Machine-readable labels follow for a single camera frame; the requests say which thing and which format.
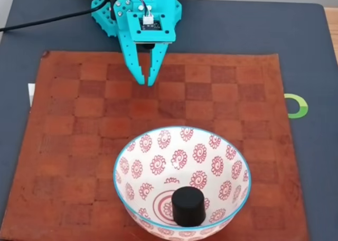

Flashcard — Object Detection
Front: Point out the black cylinder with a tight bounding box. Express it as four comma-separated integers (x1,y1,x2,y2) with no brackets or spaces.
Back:
171,187,205,228

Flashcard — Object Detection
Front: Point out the white bowl red flower pattern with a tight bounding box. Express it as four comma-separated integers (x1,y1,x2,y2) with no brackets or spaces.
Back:
113,126,252,241

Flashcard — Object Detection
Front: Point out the white paper slip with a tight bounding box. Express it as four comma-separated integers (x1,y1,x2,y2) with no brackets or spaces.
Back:
27,83,36,107

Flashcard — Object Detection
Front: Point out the thin camera cable white plug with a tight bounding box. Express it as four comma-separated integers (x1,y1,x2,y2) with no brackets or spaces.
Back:
133,0,154,25

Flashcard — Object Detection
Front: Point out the turquoise framed camera box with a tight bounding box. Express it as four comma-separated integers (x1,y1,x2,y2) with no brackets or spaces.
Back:
126,12,177,51

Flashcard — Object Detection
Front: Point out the thick black cable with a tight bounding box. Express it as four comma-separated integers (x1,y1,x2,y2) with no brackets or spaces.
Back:
0,10,93,33

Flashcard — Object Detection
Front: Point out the green ring sticker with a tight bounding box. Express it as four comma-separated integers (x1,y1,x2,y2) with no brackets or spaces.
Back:
286,93,309,119

